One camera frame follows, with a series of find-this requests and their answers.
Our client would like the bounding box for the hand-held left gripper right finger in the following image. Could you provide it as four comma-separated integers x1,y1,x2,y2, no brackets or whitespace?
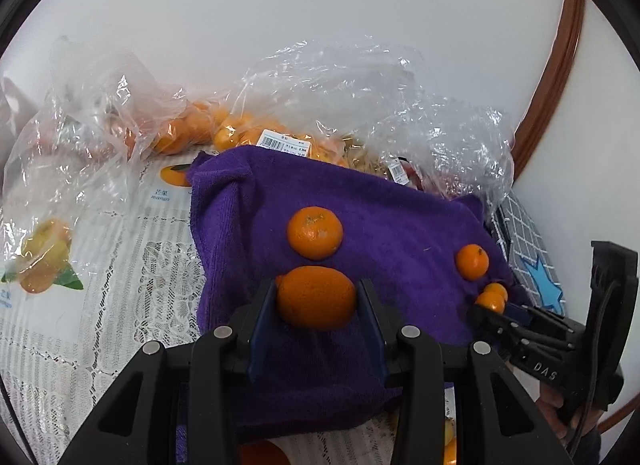
352,277,576,465

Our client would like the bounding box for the red tomato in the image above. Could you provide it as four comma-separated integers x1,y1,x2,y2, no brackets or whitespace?
240,440,291,465

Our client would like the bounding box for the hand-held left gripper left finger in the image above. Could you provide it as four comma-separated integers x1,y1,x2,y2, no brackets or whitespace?
57,277,281,465

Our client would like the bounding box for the large mandarin orange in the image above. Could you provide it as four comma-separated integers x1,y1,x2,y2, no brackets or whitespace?
276,266,357,331

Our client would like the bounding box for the crumpled clear plastic bag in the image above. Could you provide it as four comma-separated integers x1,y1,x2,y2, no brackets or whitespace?
2,35,201,276

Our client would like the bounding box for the purple towel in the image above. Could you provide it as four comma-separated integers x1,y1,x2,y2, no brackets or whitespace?
175,146,523,465

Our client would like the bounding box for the person's right hand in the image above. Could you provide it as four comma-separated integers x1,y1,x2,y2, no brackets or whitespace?
539,385,573,443

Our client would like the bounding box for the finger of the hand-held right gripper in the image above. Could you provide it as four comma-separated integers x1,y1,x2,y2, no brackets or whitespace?
467,305,532,357
505,302,586,346

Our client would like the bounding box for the pile of small oranges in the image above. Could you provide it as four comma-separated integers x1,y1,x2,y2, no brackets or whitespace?
150,100,351,168

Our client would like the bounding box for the checked cloth with blue star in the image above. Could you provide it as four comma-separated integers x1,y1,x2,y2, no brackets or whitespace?
487,190,568,318

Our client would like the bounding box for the brown wooden door frame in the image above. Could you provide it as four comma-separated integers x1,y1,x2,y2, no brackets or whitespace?
512,0,586,191

